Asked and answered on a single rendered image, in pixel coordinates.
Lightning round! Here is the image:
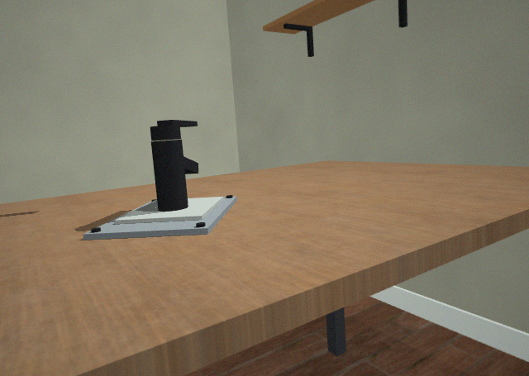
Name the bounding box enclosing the grey flat base plate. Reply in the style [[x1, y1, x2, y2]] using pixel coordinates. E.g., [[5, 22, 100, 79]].
[[83, 195, 237, 240]]

